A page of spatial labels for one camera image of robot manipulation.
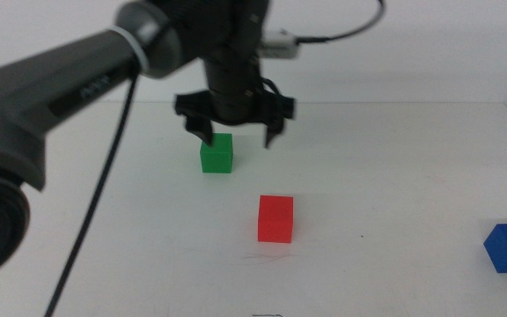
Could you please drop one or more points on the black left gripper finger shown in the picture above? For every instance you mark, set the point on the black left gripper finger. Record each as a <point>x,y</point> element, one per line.
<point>275,131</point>
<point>200,127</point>

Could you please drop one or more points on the green cube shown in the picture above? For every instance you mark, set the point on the green cube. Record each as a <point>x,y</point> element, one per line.
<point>218,158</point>

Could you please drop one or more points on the red cube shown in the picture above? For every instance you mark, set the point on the red cube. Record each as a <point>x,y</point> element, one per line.
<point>275,220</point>

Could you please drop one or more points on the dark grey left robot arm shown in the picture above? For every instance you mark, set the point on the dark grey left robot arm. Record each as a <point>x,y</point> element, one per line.
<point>38,88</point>

